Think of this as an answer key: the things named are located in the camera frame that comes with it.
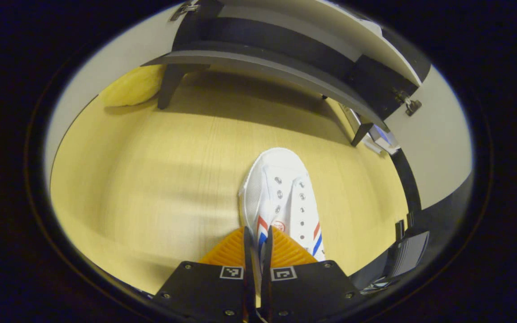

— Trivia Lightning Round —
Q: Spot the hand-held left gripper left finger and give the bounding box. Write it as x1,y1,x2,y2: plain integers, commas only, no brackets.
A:
151,227,257,323

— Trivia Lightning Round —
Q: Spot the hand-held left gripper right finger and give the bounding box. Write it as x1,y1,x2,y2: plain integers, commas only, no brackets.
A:
261,225,367,323

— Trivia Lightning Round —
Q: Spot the white striped shoe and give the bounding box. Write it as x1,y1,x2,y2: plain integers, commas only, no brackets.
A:
238,147,326,263

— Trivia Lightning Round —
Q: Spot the white shoe cabinet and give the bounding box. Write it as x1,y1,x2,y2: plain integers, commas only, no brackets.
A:
142,0,432,146

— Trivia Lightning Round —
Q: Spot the white shoe cabinet door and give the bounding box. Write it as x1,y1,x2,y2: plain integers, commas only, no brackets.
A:
382,65,473,210
44,4,196,175

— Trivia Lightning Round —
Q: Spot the grey ribbed device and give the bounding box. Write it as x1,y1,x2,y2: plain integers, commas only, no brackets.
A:
361,219,430,293

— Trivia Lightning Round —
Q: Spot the white and blue object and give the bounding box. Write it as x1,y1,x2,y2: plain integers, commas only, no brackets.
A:
342,104,400,156

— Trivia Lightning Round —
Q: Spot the yellow soft lump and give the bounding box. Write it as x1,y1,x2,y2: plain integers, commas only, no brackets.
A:
98,64,168,107

